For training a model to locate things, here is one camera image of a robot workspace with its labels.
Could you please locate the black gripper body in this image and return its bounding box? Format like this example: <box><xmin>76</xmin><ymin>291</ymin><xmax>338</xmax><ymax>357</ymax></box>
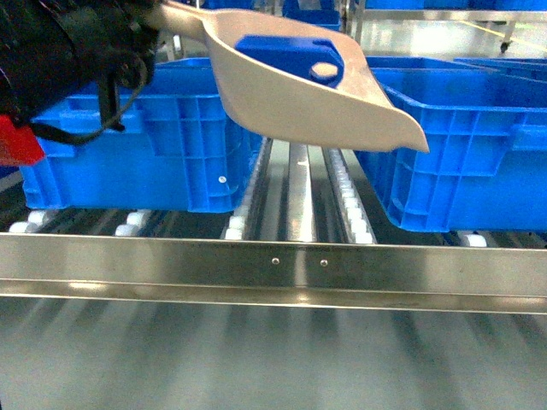
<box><xmin>55</xmin><ymin>1</ymin><xmax>158</xmax><ymax>131</ymax></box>

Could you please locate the blue plastic part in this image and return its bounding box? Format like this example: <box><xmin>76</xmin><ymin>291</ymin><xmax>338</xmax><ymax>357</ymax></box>
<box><xmin>234</xmin><ymin>35</ymin><xmax>344</xmax><ymax>88</ymax></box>

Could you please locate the beige plastic dustpan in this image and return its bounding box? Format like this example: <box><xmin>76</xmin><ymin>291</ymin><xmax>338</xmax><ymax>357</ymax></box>
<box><xmin>137</xmin><ymin>1</ymin><xmax>429</xmax><ymax>152</ymax></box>

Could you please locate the steel shelf rack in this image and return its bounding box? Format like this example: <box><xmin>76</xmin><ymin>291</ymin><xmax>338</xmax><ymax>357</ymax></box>
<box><xmin>1</xmin><ymin>141</ymin><xmax>546</xmax><ymax>314</ymax></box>

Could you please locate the blue crate left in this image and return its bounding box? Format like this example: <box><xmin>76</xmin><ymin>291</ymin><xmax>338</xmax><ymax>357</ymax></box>
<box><xmin>21</xmin><ymin>58</ymin><xmax>262</xmax><ymax>214</ymax></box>

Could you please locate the blue crate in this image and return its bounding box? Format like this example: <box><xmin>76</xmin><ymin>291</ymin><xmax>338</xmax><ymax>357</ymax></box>
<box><xmin>21</xmin><ymin>58</ymin><xmax>262</xmax><ymax>214</ymax></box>
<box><xmin>356</xmin><ymin>56</ymin><xmax>546</xmax><ymax>232</ymax></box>

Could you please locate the red clip tag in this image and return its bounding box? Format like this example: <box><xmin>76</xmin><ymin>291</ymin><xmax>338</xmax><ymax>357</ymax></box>
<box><xmin>0</xmin><ymin>114</ymin><xmax>45</xmax><ymax>167</ymax></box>

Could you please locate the blue crate right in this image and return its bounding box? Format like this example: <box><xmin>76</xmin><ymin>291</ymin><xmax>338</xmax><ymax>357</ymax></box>
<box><xmin>356</xmin><ymin>56</ymin><xmax>546</xmax><ymax>232</ymax></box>

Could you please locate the black cable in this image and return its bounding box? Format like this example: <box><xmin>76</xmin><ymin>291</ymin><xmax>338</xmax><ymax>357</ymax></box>
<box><xmin>29</xmin><ymin>57</ymin><xmax>149</xmax><ymax>146</ymax></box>

